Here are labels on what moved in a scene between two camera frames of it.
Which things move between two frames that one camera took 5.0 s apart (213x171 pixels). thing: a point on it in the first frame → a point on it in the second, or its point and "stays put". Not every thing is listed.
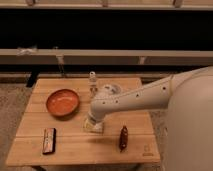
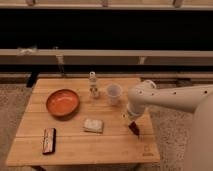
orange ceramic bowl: x=62 y=103 stays put
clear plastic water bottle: x=93 y=85 stays put
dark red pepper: x=123 y=141 → x=134 y=128
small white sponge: x=93 y=128 stays put
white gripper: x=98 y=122 → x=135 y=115
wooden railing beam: x=106 y=57 stays put
